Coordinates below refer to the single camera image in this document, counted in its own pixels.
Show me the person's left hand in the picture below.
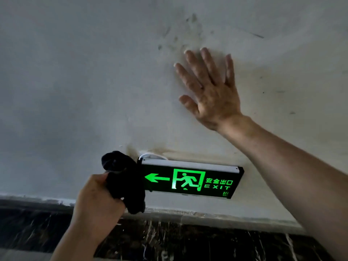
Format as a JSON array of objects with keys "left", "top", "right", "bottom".
[{"left": 71, "top": 172, "right": 126, "bottom": 240}]

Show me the person's right hand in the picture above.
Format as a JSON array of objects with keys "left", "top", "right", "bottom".
[{"left": 174, "top": 47, "right": 243, "bottom": 131}]

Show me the black cleaning cloth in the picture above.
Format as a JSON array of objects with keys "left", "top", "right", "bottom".
[{"left": 101, "top": 151, "right": 146, "bottom": 215}]

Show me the green exit sign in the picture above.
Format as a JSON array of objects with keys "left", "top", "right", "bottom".
[{"left": 137, "top": 157, "right": 244, "bottom": 199}]

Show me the person's left forearm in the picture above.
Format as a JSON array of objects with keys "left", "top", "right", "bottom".
[{"left": 50, "top": 223, "right": 109, "bottom": 261}]

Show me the person's right forearm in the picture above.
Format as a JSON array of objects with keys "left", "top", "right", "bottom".
[{"left": 217, "top": 114, "right": 348, "bottom": 261}]

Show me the black marble baseboard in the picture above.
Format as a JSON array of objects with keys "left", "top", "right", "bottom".
[{"left": 0, "top": 199, "right": 335, "bottom": 261}]

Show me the white cable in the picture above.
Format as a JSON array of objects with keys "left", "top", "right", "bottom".
[{"left": 138, "top": 153, "right": 168, "bottom": 161}]

